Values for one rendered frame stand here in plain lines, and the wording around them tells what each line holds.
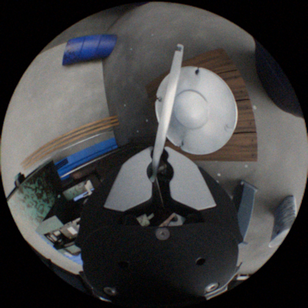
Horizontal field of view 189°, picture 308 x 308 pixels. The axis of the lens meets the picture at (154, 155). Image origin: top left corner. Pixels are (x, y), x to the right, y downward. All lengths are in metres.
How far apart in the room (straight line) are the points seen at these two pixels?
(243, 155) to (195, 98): 0.23
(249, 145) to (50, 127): 2.11
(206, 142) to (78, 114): 1.83
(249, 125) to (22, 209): 0.86
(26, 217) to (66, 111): 1.70
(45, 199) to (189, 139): 0.68
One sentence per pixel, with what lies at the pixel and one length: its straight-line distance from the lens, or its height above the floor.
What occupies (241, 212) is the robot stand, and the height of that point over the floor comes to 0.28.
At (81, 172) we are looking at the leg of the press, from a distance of 0.97.
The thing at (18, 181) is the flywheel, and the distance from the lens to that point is 0.88.
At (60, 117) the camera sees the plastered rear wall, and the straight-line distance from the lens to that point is 1.94.
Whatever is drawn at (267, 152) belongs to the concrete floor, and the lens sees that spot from 0.76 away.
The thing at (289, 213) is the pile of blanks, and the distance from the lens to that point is 0.97.
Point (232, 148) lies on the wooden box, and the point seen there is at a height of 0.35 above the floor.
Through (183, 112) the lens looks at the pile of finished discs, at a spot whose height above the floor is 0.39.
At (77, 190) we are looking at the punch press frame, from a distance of 0.96.
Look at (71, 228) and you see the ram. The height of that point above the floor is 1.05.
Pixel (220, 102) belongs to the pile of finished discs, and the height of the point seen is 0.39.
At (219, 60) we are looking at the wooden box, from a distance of 0.38.
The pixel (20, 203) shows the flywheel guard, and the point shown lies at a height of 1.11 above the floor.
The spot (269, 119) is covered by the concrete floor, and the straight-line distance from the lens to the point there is 0.72.
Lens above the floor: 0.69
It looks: 36 degrees down
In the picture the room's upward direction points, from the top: 118 degrees counter-clockwise
